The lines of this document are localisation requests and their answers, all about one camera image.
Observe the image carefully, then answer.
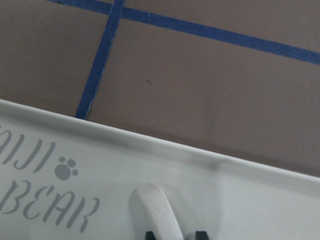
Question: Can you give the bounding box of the white ceramic spoon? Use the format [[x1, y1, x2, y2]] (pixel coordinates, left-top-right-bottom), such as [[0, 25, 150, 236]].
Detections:
[[136, 183, 184, 240]]

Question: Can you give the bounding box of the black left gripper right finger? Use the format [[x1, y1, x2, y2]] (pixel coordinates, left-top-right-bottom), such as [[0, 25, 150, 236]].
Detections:
[[195, 231, 208, 240]]

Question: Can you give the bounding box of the white bear serving tray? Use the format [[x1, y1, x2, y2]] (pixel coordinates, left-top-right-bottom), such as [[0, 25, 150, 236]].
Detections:
[[0, 100, 320, 240]]

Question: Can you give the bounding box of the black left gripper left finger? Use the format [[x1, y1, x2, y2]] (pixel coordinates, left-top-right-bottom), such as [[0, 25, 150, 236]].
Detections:
[[145, 231, 156, 240]]

